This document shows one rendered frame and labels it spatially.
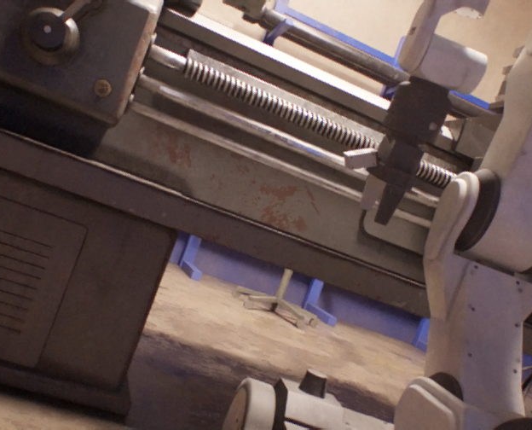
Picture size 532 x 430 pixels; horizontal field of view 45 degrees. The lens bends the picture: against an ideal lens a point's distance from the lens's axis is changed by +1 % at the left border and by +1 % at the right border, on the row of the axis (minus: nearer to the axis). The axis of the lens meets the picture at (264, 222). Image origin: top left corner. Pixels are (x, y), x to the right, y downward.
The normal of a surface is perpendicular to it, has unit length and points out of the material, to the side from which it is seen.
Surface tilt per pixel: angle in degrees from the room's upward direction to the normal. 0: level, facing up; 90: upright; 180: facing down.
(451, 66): 101
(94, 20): 90
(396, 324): 90
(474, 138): 90
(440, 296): 115
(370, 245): 90
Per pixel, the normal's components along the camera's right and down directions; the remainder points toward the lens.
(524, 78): -0.99, 0.08
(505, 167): -0.93, -0.34
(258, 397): 0.34, -0.80
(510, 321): 0.29, -0.44
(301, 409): 0.34, -0.63
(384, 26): 0.26, 0.09
